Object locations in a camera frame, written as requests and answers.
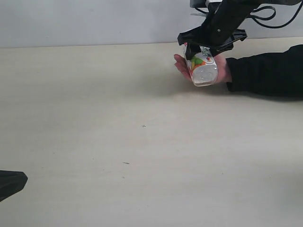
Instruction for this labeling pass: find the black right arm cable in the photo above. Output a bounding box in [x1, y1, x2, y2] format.
[190, 0, 303, 29]

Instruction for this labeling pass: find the person's open bare hand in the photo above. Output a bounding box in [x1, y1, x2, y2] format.
[174, 53, 232, 85]

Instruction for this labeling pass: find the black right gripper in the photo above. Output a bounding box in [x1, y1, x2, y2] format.
[177, 0, 257, 61]

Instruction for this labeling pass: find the clear bottle floral label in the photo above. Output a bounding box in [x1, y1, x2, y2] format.
[184, 43, 218, 87]

